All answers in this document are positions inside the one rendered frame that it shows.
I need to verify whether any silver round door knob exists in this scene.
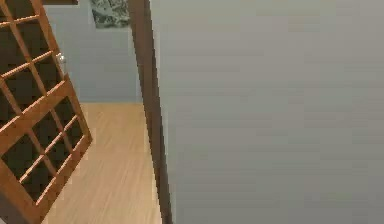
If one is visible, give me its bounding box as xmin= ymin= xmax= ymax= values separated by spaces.
xmin=56 ymin=52 xmax=67 ymax=74

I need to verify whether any brown wooden glazed room door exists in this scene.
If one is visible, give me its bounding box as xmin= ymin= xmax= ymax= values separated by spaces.
xmin=0 ymin=0 xmax=94 ymax=224

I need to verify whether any dark green framed wall picture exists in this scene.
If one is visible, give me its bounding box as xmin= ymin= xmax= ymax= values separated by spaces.
xmin=89 ymin=0 xmax=131 ymax=30

